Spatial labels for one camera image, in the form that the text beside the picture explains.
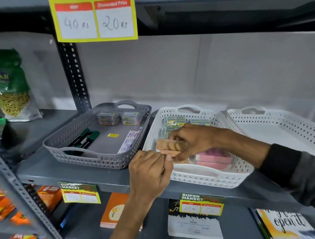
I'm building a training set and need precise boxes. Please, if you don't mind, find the clear box of paper clips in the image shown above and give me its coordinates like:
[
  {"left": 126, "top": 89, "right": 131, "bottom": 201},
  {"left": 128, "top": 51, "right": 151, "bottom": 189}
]
[
  {"left": 120, "top": 111, "right": 143, "bottom": 126},
  {"left": 97, "top": 112, "right": 120, "bottom": 126}
]

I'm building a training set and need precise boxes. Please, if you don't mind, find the pink flat box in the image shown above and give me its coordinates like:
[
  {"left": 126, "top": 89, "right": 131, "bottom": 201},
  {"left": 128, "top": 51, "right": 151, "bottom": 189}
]
[
  {"left": 195, "top": 148, "right": 233, "bottom": 164},
  {"left": 196, "top": 161, "right": 232, "bottom": 171}
]

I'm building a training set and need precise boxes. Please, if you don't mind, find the white perforated plastic basket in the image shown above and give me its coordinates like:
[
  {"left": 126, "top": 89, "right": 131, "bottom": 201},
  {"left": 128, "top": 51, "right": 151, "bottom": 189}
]
[
  {"left": 226, "top": 106, "right": 315, "bottom": 153},
  {"left": 142, "top": 105, "right": 254, "bottom": 189}
]

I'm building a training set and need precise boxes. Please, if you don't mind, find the dark slotted shelf upright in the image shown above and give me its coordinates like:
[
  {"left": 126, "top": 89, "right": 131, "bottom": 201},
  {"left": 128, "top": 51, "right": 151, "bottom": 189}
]
[{"left": 55, "top": 41, "right": 92, "bottom": 112}]

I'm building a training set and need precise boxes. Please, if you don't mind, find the person's left hand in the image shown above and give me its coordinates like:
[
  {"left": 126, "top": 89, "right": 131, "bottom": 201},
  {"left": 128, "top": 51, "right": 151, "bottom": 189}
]
[{"left": 128, "top": 150, "right": 174, "bottom": 200}]

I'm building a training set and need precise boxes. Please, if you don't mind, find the person's right hand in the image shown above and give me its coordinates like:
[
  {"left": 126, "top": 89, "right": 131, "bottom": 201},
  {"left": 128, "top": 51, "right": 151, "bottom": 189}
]
[{"left": 169, "top": 124, "right": 236, "bottom": 162}]

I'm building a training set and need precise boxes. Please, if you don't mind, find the green pasta packet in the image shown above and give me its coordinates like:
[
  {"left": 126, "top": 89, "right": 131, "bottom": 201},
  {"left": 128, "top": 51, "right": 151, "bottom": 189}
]
[{"left": 0, "top": 48, "right": 44, "bottom": 122}]

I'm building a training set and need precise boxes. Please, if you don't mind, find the grey perforated plastic basket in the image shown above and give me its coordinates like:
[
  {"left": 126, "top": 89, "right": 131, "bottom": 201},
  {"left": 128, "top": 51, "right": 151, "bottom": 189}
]
[{"left": 43, "top": 100, "right": 152, "bottom": 170}]

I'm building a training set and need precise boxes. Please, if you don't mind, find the large yellow price sign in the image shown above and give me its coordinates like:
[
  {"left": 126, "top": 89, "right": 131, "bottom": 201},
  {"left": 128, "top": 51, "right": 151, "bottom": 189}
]
[{"left": 48, "top": 0, "right": 139, "bottom": 43}]

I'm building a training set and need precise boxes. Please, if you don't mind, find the person's right forearm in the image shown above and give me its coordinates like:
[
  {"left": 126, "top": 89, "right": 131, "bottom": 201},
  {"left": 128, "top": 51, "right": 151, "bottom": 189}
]
[{"left": 230, "top": 130, "right": 315, "bottom": 208}]

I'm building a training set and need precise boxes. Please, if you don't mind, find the small yellow green shelf label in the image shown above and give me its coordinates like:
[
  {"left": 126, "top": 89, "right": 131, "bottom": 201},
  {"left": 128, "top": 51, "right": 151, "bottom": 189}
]
[
  {"left": 179, "top": 193, "right": 226, "bottom": 217},
  {"left": 58, "top": 182, "right": 101, "bottom": 204}
]

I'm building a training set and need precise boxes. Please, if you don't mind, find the orange snack packet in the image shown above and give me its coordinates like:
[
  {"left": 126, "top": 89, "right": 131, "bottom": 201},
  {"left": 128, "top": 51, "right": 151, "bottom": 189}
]
[
  {"left": 0, "top": 189, "right": 16, "bottom": 221},
  {"left": 9, "top": 211, "right": 31, "bottom": 226}
]

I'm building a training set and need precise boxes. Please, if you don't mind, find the grey metal shelf board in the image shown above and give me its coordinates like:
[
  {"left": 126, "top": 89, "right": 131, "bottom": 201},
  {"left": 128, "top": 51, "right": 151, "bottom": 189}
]
[{"left": 15, "top": 108, "right": 315, "bottom": 217}]

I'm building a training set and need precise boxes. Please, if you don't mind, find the orange snack box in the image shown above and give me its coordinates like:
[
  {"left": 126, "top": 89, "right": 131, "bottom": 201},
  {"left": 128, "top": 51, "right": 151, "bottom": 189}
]
[{"left": 36, "top": 186, "right": 63, "bottom": 213}]

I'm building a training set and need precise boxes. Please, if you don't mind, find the dark upper shelf board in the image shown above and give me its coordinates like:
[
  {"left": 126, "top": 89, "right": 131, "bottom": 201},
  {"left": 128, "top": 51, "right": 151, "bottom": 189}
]
[{"left": 0, "top": 0, "right": 315, "bottom": 36}]

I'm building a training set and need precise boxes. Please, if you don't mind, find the yellow lettered notebook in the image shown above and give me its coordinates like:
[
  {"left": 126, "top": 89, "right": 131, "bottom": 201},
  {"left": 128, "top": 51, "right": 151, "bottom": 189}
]
[{"left": 251, "top": 208, "right": 315, "bottom": 239}]

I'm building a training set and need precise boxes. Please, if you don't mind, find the person's left forearm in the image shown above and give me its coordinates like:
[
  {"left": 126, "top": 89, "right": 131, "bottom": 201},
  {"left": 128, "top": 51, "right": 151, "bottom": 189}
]
[{"left": 110, "top": 193, "right": 159, "bottom": 239}]

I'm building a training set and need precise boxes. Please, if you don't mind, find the orange notebook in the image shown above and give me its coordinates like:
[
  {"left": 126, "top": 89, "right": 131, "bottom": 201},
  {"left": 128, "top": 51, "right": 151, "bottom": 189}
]
[{"left": 100, "top": 192, "right": 143, "bottom": 231}]

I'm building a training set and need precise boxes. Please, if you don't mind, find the pile of small green boxes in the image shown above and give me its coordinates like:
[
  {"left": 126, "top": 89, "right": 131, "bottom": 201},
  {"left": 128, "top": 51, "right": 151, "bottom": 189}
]
[{"left": 159, "top": 116, "right": 212, "bottom": 140}]

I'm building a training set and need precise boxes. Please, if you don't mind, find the grey slotted shelf upright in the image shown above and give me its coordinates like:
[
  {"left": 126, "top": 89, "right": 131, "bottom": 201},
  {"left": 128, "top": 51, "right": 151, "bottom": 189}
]
[{"left": 0, "top": 157, "right": 62, "bottom": 239}]

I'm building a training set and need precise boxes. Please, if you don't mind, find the orange small box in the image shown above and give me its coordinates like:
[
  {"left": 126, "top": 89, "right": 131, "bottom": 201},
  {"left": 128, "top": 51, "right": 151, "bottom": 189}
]
[
  {"left": 156, "top": 139, "right": 185, "bottom": 152},
  {"left": 158, "top": 150, "right": 190, "bottom": 164}
]

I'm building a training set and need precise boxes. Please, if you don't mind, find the black white notebook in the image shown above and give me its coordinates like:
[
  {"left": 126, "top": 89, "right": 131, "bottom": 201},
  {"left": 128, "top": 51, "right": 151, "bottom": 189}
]
[{"left": 168, "top": 199, "right": 223, "bottom": 239}]

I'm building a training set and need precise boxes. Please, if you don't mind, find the green black marker pen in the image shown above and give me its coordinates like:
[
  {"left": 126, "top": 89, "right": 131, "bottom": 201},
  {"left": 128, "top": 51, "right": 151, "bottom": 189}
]
[
  {"left": 73, "top": 131, "right": 100, "bottom": 156},
  {"left": 65, "top": 129, "right": 92, "bottom": 155}
]

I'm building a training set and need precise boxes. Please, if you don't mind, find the white printed packet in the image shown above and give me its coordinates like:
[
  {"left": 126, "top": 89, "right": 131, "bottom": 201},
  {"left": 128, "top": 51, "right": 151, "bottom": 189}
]
[{"left": 117, "top": 128, "right": 143, "bottom": 154}]

